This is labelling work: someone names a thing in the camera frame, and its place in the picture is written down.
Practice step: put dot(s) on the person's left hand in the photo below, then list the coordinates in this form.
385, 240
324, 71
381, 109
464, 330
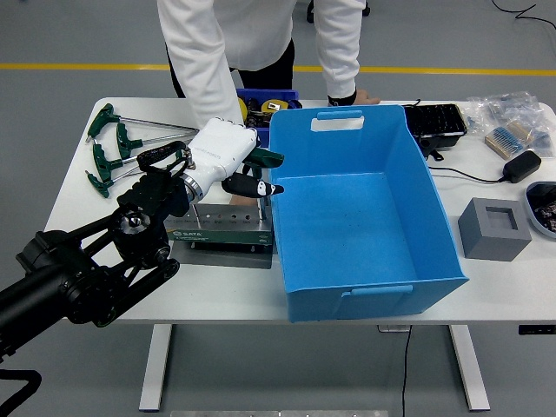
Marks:
367, 99

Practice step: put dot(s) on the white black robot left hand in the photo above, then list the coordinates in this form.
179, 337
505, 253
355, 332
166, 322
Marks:
219, 150

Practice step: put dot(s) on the person's right hand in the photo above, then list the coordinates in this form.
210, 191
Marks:
241, 200

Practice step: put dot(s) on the grey green hex key stand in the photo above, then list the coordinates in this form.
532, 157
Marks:
221, 236

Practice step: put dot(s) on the large light blue plastic box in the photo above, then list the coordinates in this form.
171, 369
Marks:
347, 226

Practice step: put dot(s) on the person's left forearm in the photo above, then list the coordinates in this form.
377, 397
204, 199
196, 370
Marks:
341, 65

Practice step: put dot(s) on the person's right forearm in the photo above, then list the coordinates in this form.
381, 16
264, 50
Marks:
208, 87

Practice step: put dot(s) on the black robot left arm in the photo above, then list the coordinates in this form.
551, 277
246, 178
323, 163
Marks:
87, 269

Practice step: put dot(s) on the black smartwatch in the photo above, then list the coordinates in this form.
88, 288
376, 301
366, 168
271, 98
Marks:
341, 100

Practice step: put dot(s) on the yellow ball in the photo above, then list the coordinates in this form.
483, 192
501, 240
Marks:
242, 110

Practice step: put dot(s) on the dark metal parts in bin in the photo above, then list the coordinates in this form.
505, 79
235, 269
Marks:
256, 115

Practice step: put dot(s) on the yellow black tape measure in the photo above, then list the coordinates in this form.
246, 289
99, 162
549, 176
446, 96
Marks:
274, 105

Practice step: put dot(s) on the black plastic tray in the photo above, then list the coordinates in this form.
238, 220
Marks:
436, 121

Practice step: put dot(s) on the small dark blue parts bin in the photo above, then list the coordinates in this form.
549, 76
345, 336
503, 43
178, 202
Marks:
278, 93

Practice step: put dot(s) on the office chair base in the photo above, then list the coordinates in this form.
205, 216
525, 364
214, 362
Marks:
310, 13

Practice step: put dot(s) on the person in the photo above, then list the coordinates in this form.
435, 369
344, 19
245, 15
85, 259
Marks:
252, 30

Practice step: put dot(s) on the clear plastic parts bags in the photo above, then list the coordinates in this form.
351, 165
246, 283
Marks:
508, 106

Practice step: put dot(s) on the tan resistor strip packet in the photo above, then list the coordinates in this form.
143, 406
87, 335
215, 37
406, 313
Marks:
510, 139

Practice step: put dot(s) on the black power adapter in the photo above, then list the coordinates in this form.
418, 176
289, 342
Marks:
523, 166

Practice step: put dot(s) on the grey cube block with recess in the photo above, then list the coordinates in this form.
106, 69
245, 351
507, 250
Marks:
478, 234

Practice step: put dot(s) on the white table leg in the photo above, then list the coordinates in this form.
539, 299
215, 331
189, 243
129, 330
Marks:
155, 369
471, 369

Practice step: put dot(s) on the round tray with small parts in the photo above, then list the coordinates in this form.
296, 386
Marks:
540, 208

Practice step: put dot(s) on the black table control panel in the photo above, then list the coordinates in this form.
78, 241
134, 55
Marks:
536, 330

